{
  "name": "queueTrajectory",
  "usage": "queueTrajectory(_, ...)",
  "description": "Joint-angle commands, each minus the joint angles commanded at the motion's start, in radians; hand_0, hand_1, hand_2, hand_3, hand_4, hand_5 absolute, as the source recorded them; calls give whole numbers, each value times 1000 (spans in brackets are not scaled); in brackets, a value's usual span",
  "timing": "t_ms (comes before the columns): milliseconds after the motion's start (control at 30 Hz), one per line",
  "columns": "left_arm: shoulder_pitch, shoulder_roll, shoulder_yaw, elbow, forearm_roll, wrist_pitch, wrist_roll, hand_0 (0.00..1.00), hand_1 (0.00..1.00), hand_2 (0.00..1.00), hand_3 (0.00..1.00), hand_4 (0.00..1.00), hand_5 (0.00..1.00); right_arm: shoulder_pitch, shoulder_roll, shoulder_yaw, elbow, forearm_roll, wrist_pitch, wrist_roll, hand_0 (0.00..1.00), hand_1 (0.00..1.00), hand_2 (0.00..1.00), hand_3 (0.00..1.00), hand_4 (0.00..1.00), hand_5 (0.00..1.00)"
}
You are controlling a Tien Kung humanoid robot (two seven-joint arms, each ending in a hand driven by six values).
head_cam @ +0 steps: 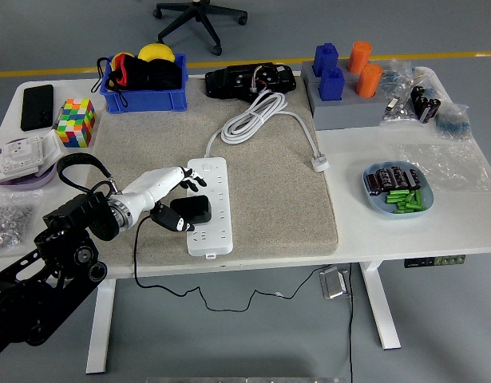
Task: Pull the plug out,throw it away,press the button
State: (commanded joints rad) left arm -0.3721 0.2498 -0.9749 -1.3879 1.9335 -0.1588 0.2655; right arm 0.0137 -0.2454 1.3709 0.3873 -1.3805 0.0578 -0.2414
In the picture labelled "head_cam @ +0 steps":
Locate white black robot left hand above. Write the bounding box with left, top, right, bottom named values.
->
left=119, top=165, right=208, bottom=233

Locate black plug adapter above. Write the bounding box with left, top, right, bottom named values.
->
left=169, top=194, right=212, bottom=225

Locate thin black adapter cord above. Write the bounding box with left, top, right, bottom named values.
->
left=133, top=215, right=330, bottom=314

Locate white power strip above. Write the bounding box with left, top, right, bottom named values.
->
left=186, top=156, right=235, bottom=259

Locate blue plastic bin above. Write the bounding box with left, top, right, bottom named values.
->
left=99, top=53, right=189, bottom=114

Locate colourful puzzle cube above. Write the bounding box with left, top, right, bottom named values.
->
left=56, top=97, right=97, bottom=148

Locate black cloth pouch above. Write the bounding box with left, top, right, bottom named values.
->
left=137, top=58, right=183, bottom=91

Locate grey-brown mat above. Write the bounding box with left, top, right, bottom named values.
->
left=85, top=75, right=340, bottom=268

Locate red yellow cloth pouch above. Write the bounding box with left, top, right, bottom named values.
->
left=96, top=51, right=146, bottom=109

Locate purple tray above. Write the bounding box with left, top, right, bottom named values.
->
left=0, top=137, right=57, bottom=191

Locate yellow ball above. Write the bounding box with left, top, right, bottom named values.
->
left=137, top=42, right=175, bottom=63

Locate black smartphone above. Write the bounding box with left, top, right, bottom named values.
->
left=20, top=84, right=55, bottom=132

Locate white table leg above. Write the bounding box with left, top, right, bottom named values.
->
left=85, top=277, right=117, bottom=375
left=358, top=261, right=402, bottom=351

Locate clear bag of metal nuts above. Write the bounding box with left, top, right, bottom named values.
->
left=0, top=190, right=45, bottom=256

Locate black office chair base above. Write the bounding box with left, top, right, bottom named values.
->
left=152, top=0, right=249, bottom=57

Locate grey block holder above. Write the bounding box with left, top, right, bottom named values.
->
left=308, top=77, right=386, bottom=132
left=300, top=59, right=360, bottom=85

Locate blue square block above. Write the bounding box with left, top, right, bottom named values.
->
left=313, top=42, right=339, bottom=77
left=319, top=66, right=346, bottom=101

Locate silver floor socket box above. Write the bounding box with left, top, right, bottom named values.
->
left=319, top=266, right=352, bottom=300

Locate light blue plate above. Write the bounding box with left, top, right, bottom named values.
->
left=362, top=160, right=435, bottom=220

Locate orange cylinder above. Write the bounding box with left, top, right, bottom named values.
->
left=346, top=41, right=373, bottom=75
left=355, top=63, right=384, bottom=99

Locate clear bag of silver parts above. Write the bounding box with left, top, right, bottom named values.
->
left=378, top=97, right=420, bottom=128

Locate clear bag of blue parts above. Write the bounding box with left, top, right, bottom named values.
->
left=382, top=58, right=416, bottom=95
left=434, top=102, right=473, bottom=141

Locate clear bag of black capacitors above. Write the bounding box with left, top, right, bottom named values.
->
left=410, top=83, right=444, bottom=123

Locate black table control panel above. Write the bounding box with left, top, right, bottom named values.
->
left=403, top=254, right=467, bottom=269

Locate empty clear plastic bag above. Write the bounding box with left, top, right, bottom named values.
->
left=396, top=141, right=491, bottom=192

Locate white wall switch plate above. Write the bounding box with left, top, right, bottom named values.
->
left=0, top=135, right=45, bottom=168
left=41, top=129, right=63, bottom=167
left=0, top=158, right=46, bottom=179

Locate white power strip cable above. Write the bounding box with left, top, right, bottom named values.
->
left=204, top=89, right=331, bottom=173

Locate black electronic device with wires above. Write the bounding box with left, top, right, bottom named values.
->
left=204, top=62, right=297, bottom=100

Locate black floor cable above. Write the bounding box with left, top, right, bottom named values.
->
left=346, top=262, right=356, bottom=383

